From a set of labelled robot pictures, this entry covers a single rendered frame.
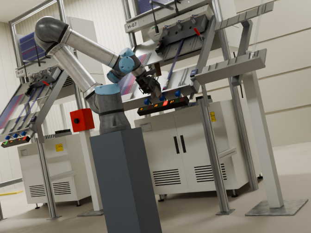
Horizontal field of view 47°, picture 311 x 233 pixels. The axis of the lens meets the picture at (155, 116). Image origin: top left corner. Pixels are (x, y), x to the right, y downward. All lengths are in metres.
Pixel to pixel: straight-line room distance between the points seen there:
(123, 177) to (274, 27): 3.59
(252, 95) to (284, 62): 2.87
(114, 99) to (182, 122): 0.85
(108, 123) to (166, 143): 0.92
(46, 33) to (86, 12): 4.47
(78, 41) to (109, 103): 0.32
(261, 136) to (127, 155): 0.72
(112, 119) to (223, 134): 0.88
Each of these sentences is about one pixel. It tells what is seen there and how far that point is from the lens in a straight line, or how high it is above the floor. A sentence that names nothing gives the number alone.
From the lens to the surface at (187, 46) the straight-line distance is 2.39.
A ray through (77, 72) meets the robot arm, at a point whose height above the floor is 0.87.
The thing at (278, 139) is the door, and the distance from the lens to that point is 4.79.
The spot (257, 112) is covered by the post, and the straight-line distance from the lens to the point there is 1.91.
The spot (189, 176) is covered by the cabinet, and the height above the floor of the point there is 0.17.
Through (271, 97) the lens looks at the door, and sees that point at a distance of 4.77.
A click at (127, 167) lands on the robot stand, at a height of 0.39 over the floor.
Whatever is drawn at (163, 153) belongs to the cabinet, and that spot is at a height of 0.35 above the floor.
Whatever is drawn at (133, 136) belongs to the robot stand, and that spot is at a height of 0.51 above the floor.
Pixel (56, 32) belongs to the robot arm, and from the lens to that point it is 1.70.
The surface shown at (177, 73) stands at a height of 0.83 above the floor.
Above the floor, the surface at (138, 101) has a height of 0.71.
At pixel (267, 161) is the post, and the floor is 0.25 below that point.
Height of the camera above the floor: 0.53
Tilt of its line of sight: 2 degrees up
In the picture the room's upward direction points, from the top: 11 degrees counter-clockwise
